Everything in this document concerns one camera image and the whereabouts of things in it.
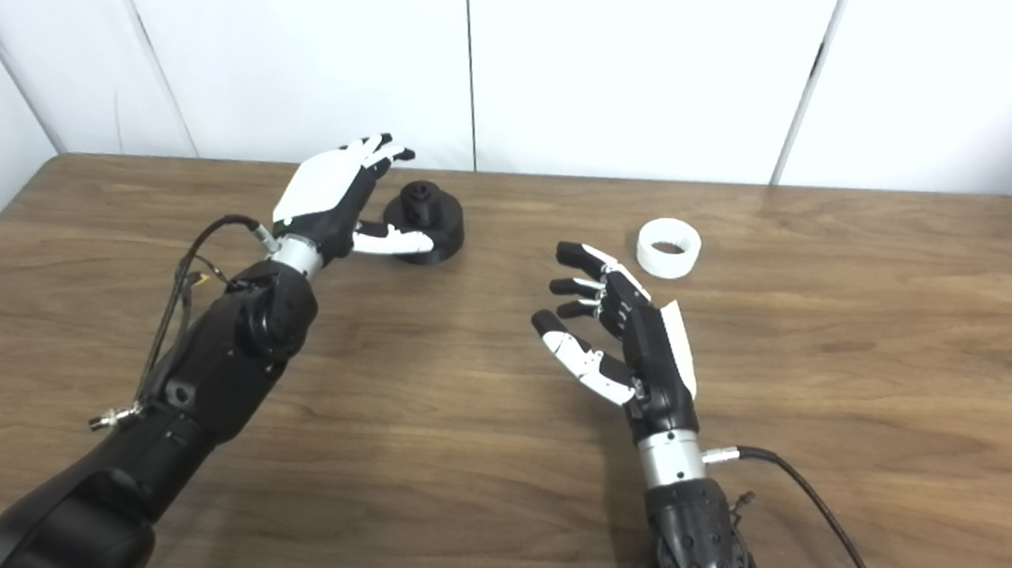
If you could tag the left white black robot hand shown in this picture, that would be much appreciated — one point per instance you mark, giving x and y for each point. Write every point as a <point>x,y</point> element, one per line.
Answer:
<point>324,188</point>

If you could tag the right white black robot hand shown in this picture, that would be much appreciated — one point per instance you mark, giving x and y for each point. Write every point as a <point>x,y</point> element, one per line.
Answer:
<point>657,368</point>

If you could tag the round black stepped part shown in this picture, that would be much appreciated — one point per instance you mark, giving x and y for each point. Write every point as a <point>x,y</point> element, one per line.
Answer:
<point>430,215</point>

